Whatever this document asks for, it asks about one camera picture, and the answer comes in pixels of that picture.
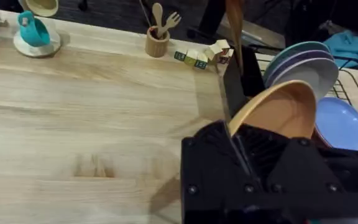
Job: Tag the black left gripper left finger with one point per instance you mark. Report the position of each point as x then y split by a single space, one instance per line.
207 168

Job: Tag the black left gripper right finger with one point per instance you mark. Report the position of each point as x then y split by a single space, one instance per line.
294 168

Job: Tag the blue plate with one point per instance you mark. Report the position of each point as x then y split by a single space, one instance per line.
342 124

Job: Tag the grey plate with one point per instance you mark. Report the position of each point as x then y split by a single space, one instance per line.
317 76

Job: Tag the purple plate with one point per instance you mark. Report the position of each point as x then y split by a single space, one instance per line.
294 60

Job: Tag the teal plate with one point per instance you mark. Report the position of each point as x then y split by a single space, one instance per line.
291 50

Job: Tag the heap of toy blocks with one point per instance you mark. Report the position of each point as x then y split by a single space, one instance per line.
197 57

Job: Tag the blue cloth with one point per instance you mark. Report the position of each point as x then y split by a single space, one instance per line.
351 48

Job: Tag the round wooden cutlery holder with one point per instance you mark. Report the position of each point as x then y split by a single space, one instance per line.
156 45

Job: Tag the brown wooden spoon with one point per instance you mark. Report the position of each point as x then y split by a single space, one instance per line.
235 28

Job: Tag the pale wooden fork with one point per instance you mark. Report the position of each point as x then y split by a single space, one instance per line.
171 21

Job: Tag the pale wooden spoon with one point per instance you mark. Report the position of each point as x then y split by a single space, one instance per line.
157 15

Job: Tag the white saucer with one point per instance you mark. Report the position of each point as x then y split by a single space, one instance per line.
36 49

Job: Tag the teal cup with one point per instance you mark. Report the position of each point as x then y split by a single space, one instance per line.
34 31

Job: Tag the cream bowl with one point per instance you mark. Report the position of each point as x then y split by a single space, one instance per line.
42 7

